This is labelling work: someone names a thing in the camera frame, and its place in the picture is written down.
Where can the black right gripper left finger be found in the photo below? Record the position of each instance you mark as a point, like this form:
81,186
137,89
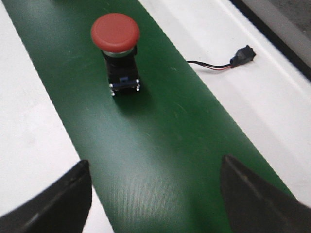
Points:
61,208

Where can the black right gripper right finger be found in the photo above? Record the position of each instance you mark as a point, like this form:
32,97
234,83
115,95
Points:
255,206

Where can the green conveyor belt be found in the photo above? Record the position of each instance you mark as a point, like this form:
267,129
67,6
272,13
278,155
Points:
155,155

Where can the grey stone shelf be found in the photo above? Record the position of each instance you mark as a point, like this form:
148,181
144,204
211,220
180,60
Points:
286,24

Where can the black sensor with cable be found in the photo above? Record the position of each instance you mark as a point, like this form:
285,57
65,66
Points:
241,57

